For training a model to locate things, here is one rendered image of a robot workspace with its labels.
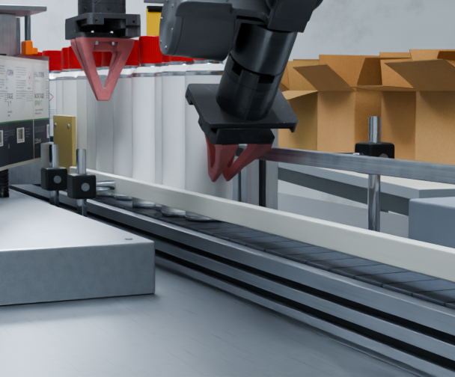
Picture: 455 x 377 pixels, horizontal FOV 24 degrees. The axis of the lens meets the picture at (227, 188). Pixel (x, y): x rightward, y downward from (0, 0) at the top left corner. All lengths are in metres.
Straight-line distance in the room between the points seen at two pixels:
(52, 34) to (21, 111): 4.32
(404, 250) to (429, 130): 2.32
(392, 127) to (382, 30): 2.80
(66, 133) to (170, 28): 0.58
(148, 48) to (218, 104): 0.24
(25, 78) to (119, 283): 0.60
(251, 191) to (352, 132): 2.28
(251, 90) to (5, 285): 0.30
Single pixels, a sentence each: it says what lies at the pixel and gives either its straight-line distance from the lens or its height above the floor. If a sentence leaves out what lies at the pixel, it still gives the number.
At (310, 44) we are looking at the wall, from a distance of 6.10.
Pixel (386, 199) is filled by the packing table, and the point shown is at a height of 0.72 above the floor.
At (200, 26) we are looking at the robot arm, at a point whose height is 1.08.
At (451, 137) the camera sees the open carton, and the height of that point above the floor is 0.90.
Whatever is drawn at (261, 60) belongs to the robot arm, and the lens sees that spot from 1.03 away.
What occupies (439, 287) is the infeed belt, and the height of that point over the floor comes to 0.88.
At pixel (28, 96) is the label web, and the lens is 1.56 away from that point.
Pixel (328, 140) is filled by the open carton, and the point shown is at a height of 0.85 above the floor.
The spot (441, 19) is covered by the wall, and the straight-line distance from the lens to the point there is 6.39.
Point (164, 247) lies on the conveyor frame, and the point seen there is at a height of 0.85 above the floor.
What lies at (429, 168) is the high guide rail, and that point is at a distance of 0.87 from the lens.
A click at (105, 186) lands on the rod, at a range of 1.33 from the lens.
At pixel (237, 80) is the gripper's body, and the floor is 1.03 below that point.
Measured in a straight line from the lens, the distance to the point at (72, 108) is 1.59.
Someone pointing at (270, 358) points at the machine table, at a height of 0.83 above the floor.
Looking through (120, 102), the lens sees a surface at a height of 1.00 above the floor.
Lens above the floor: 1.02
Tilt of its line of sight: 5 degrees down
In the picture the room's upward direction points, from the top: straight up
